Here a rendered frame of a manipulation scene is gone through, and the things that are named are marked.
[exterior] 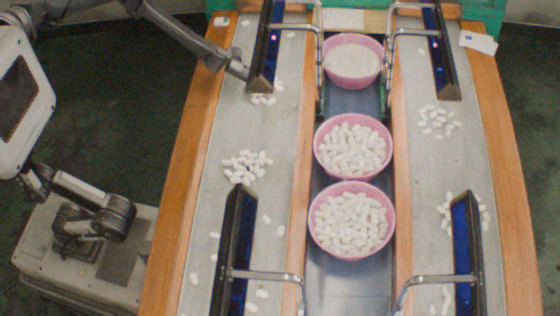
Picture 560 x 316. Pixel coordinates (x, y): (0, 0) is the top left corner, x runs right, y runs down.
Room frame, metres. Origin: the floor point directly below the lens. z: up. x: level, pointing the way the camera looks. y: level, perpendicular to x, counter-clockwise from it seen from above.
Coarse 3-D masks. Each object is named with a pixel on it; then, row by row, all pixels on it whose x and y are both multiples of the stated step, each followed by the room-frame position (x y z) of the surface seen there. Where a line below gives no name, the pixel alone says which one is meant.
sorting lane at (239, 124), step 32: (256, 32) 1.70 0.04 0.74; (288, 32) 1.68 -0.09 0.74; (288, 64) 1.48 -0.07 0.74; (224, 96) 1.35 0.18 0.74; (288, 96) 1.31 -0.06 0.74; (224, 128) 1.20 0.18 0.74; (256, 128) 1.18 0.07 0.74; (288, 128) 1.16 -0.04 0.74; (288, 160) 1.03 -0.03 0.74; (224, 192) 0.93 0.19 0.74; (256, 192) 0.92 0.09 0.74; (288, 192) 0.90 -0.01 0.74; (256, 224) 0.80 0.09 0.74; (192, 256) 0.71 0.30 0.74; (256, 256) 0.69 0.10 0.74; (192, 288) 0.60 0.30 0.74; (256, 288) 0.58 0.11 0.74
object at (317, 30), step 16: (272, 0) 1.42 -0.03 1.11; (288, 0) 1.41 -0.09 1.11; (304, 0) 1.40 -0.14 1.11; (320, 16) 1.39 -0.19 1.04; (320, 32) 1.25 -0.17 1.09; (320, 48) 1.24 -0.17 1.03; (320, 64) 1.24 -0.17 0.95; (320, 80) 1.24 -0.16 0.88; (320, 96) 1.24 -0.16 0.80; (320, 112) 1.24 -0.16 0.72
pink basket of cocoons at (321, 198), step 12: (324, 192) 0.87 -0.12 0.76; (336, 192) 0.88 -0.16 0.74; (360, 192) 0.87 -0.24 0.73; (372, 192) 0.86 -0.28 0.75; (312, 204) 0.83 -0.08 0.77; (384, 204) 0.81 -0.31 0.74; (312, 216) 0.80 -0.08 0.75; (312, 228) 0.76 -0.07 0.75; (384, 240) 0.69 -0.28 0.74; (372, 252) 0.64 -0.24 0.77
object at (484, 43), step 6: (462, 30) 1.59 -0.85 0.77; (462, 36) 1.55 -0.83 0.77; (468, 36) 1.54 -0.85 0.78; (474, 36) 1.55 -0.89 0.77; (480, 36) 1.55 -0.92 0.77; (486, 36) 1.55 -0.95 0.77; (462, 42) 1.51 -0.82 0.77; (468, 42) 1.51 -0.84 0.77; (474, 42) 1.51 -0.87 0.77; (480, 42) 1.51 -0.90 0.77; (486, 42) 1.51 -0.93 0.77; (492, 42) 1.51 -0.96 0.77; (474, 48) 1.47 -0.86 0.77; (480, 48) 1.47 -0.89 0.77; (486, 48) 1.47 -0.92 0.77; (492, 48) 1.47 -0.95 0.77; (492, 54) 1.43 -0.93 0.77
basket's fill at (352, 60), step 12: (336, 48) 1.56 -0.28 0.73; (348, 48) 1.55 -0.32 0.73; (360, 48) 1.55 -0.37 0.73; (324, 60) 1.50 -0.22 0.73; (336, 60) 1.49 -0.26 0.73; (348, 60) 1.48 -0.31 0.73; (360, 60) 1.47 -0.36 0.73; (372, 60) 1.47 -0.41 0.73; (336, 72) 1.42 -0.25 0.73; (348, 72) 1.41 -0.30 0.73; (360, 72) 1.40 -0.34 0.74; (372, 72) 1.41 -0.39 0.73
